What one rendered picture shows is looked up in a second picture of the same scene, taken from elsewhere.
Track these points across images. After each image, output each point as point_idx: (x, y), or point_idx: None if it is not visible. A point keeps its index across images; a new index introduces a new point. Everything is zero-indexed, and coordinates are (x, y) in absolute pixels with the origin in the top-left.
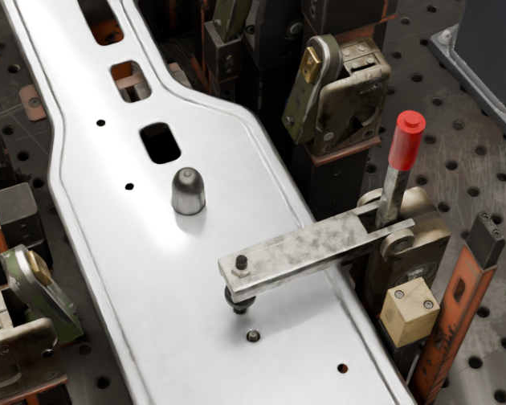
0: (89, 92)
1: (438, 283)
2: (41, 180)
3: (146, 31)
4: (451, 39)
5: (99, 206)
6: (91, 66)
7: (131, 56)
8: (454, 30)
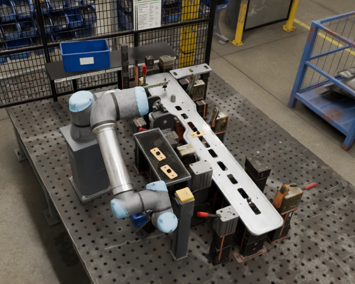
0: (191, 114)
1: (124, 143)
2: None
3: (182, 122)
4: (110, 186)
5: (186, 100)
6: (191, 118)
7: (185, 119)
8: (109, 188)
